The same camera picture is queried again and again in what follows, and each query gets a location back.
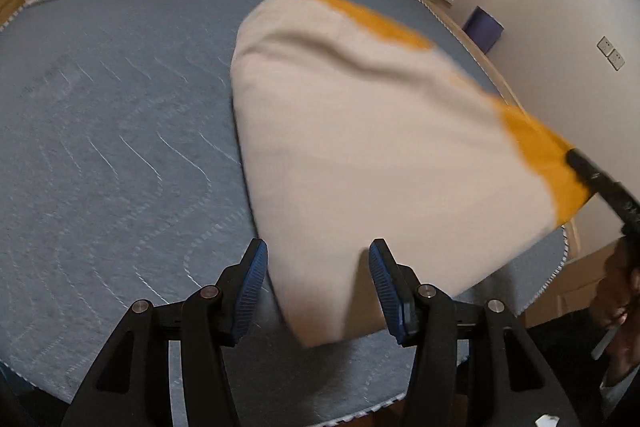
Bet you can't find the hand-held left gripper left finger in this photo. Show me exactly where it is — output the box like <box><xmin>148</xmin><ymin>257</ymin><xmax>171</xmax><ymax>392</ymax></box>
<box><xmin>60</xmin><ymin>238</ymin><xmax>268</xmax><ymax>427</ymax></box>

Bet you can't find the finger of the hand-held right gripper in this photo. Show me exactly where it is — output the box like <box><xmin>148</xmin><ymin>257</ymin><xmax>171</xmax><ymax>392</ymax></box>
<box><xmin>565</xmin><ymin>148</ymin><xmax>640</xmax><ymax>239</ymax></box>

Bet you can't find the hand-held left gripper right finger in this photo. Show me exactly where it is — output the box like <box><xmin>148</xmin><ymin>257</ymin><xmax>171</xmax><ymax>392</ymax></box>
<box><xmin>368</xmin><ymin>238</ymin><xmax>583</xmax><ymax>427</ymax></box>

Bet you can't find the beige and yellow jacket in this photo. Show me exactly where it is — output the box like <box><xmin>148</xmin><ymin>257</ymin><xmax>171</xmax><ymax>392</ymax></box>
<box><xmin>231</xmin><ymin>0</ymin><xmax>592</xmax><ymax>349</ymax></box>

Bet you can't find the person's right forearm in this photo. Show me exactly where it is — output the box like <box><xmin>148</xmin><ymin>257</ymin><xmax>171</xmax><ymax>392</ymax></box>
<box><xmin>597</xmin><ymin>357</ymin><xmax>640</xmax><ymax>427</ymax></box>

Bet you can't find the person's right hand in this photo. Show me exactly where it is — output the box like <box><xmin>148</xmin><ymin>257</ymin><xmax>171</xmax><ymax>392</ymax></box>
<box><xmin>591</xmin><ymin>239</ymin><xmax>640</xmax><ymax>374</ymax></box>

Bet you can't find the purple box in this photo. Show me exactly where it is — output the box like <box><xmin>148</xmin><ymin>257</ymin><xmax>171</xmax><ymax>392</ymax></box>
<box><xmin>462</xmin><ymin>6</ymin><xmax>504</xmax><ymax>54</ymax></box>

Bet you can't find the grey-blue quilted bed cover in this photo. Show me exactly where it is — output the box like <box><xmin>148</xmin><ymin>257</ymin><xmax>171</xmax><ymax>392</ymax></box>
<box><xmin>0</xmin><ymin>0</ymin><xmax>571</xmax><ymax>423</ymax></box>

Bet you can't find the wooden bed frame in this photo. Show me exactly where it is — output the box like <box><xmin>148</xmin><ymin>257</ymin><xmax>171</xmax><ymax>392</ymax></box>
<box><xmin>318</xmin><ymin>0</ymin><xmax>533</xmax><ymax>112</ymax></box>

